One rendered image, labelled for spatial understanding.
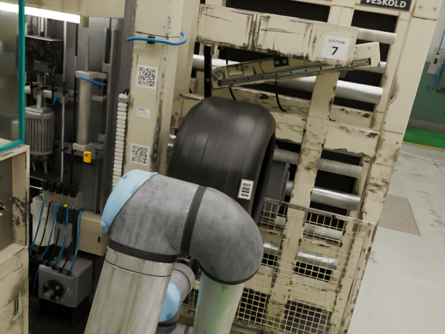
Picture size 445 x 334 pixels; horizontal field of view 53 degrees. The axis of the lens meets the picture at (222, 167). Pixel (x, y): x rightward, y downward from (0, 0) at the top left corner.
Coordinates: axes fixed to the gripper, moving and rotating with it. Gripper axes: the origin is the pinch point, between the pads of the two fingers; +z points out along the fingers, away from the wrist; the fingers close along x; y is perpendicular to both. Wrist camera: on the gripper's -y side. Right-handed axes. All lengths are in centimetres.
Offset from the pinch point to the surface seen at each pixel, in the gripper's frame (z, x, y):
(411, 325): 164, -114, -81
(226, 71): 58, 15, 60
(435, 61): 906, -227, 154
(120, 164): 24, 42, 18
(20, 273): -5, 60, -20
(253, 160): 8.3, -10.4, 33.7
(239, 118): 15.2, -2.0, 45.4
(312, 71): 56, -21, 66
